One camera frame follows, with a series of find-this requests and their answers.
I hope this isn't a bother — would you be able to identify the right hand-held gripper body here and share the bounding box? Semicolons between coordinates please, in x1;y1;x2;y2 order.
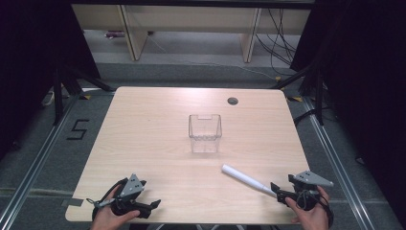
287;170;335;212

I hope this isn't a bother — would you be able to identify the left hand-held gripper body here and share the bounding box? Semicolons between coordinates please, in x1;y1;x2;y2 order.
109;172;151;220

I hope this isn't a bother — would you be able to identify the white marker pen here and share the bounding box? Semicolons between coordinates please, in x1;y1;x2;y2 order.
221;164;278;197

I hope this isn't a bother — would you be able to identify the person's right hand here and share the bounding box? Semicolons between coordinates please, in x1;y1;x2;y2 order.
284;186;331;230

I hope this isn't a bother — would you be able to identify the person's left hand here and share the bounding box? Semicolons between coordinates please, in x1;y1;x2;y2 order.
89;195;142;230

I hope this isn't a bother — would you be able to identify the grey tape patch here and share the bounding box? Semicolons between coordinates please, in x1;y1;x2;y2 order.
60;197;84;208

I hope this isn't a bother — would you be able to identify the clear plastic container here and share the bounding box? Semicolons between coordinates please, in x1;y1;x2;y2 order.
188;113;223;154

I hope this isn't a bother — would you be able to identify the black metal stand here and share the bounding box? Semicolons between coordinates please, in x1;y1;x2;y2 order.
52;62;115;127
270;60;326;127

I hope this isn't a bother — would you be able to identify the small dark pink object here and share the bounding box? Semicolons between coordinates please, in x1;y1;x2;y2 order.
104;30;126;40

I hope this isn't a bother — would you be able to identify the pale wooden desk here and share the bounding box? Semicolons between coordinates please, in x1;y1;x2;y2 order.
71;3;312;63

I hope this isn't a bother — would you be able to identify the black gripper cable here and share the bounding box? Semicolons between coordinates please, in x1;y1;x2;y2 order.
296;189;335;228

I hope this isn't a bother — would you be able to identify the aluminium floor rail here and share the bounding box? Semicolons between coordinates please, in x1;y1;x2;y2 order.
301;95;379;230
0;93;81;230

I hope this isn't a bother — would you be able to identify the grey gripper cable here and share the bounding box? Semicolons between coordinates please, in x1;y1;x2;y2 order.
85;196;117;209

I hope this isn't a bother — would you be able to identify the bundle of black cables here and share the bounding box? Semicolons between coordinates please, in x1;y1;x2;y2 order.
254;8;301;77

